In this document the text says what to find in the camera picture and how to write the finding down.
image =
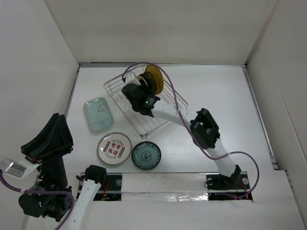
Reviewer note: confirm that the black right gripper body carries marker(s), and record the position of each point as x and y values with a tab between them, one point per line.
142	90

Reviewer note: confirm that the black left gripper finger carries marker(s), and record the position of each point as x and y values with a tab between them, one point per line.
41	137
58	141

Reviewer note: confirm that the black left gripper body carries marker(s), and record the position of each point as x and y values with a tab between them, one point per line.
54	169

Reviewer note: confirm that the black plate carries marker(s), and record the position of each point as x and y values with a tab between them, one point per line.
143	75

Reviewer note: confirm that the brown yellow patterned plate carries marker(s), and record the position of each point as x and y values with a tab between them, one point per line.
151	81

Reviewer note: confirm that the cream plate with drawings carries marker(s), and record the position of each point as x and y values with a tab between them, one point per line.
142	82

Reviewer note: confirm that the yellow woven pattern plate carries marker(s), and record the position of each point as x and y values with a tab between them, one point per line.
157	77

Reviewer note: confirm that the pale green rectangular dish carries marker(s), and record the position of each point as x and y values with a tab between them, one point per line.
98	114

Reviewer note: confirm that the blue green patterned bowl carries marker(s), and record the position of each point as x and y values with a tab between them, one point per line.
146	155

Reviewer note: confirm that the white plate red characters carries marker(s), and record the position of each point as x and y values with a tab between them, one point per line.
114	149

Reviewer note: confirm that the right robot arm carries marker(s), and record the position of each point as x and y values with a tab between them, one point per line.
201	126

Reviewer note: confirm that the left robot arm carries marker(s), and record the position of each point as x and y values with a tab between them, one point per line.
51	196

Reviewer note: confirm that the wire dish rack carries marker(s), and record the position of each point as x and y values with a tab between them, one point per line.
145	126

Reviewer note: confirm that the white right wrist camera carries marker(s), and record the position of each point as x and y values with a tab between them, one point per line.
130	77

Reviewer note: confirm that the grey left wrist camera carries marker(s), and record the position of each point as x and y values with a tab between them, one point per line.
18	170

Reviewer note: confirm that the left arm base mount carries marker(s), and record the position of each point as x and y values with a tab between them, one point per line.
111	191

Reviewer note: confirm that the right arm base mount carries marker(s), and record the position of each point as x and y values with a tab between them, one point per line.
220	190

